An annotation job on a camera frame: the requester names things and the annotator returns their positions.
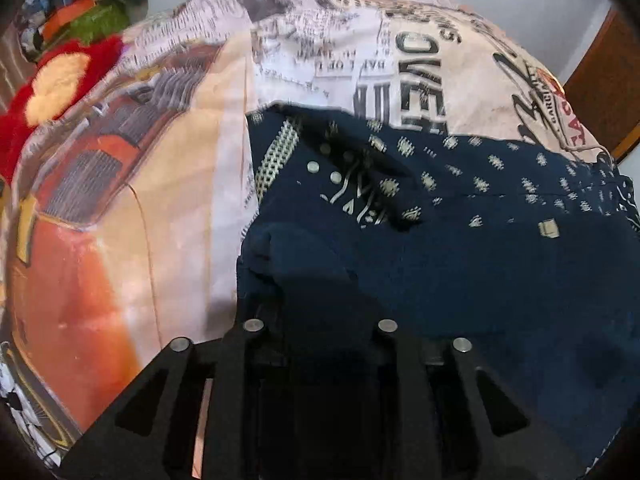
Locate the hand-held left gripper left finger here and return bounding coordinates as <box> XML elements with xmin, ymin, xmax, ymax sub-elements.
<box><xmin>59</xmin><ymin>319</ymin><xmax>283</xmax><ymax>480</ymax></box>

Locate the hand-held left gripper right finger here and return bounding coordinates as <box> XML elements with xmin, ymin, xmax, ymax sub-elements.
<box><xmin>367</xmin><ymin>318</ymin><xmax>587</xmax><ymax>480</ymax></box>

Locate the navy patterned garment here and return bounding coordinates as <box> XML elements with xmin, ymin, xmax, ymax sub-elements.
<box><xmin>235</xmin><ymin>104</ymin><xmax>640</xmax><ymax>480</ymax></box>

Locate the printed bed sheet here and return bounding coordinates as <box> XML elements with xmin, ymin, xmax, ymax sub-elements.
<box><xmin>0</xmin><ymin>0</ymin><xmax>608</xmax><ymax>468</ymax></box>

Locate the red plush toy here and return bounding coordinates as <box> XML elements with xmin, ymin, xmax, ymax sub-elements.
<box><xmin>0</xmin><ymin>35</ymin><xmax>125</xmax><ymax>183</ymax></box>

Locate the brown wooden door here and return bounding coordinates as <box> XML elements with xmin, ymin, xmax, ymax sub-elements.
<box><xmin>561</xmin><ymin>7</ymin><xmax>640</xmax><ymax>162</ymax></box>

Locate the orange toy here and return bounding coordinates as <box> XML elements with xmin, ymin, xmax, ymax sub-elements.
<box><xmin>42</xmin><ymin>0</ymin><xmax>97</xmax><ymax>30</ymax></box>

